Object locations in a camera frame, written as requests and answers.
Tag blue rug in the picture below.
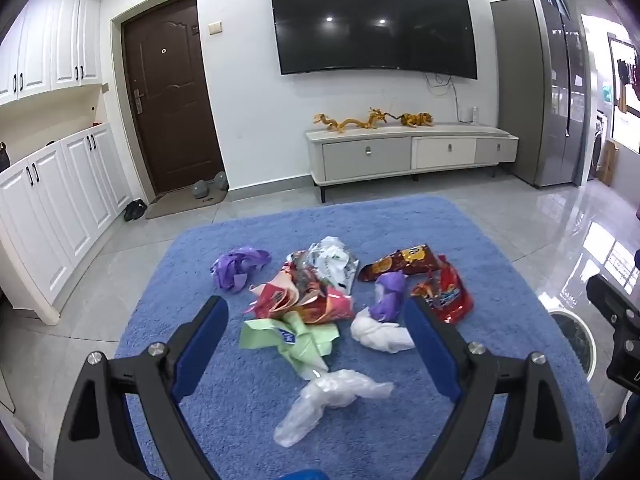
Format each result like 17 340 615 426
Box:
114 195 608 480

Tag brown snack bag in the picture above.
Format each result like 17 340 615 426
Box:
357 244 441 282

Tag yellow dragon figurine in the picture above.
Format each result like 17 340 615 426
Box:
313 106 401 134

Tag white printed plastic bag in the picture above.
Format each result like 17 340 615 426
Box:
306 236 360 295

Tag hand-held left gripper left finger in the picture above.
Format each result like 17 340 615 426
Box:
52 295 231 480

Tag green plastic bag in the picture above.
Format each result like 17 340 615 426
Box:
239 311 341 381

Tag yellow tiger figurine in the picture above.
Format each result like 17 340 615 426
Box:
398 111 435 128

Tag white waste bin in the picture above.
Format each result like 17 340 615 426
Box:
548 309 597 377

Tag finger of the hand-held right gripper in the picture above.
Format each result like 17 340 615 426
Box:
586 274 640 332
606 326 640 396

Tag cardboard box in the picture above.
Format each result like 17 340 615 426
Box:
597 140 621 186

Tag washing machine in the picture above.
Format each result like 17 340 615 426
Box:
587 110 608 181

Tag wall television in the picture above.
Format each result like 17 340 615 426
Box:
267 0 478 80

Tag white wall cabinets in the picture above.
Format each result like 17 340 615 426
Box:
0 0 103 106

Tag grey refrigerator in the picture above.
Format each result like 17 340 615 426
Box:
490 0 601 188

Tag pink wrapper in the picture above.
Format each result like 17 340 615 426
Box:
243 272 301 320

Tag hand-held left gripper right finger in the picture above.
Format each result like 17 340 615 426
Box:
404 297 608 480

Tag purple plastic bag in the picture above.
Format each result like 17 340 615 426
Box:
210 245 272 292
372 271 408 322

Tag white floor cabinets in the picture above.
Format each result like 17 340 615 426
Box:
0 122 133 326

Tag red snack packet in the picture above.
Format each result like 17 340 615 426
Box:
410 255 474 328

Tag brown door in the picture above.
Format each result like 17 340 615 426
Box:
121 0 226 196

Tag balcony window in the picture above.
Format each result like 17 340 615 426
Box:
607 32 640 156

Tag television cable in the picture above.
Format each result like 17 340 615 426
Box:
425 72 473 123

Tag grey white television cabinet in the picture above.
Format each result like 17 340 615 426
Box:
305 122 519 204

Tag dark blue cloth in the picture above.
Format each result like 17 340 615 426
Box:
605 392 640 480

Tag red orange snack wrapper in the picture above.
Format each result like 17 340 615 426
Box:
295 285 355 325

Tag brown doormat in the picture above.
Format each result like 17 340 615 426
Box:
145 190 226 220

